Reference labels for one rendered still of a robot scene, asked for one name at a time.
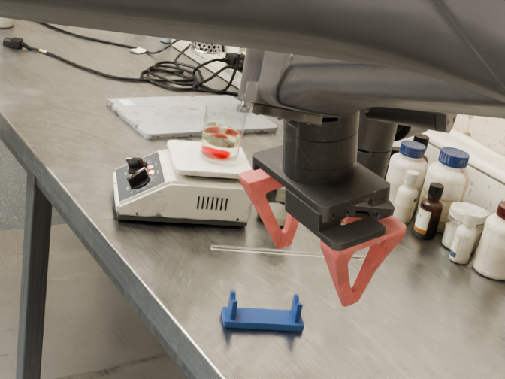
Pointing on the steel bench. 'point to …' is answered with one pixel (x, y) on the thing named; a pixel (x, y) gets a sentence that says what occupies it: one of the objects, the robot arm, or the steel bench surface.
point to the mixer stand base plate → (177, 115)
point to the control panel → (132, 174)
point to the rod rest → (262, 316)
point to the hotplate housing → (187, 200)
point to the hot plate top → (190, 153)
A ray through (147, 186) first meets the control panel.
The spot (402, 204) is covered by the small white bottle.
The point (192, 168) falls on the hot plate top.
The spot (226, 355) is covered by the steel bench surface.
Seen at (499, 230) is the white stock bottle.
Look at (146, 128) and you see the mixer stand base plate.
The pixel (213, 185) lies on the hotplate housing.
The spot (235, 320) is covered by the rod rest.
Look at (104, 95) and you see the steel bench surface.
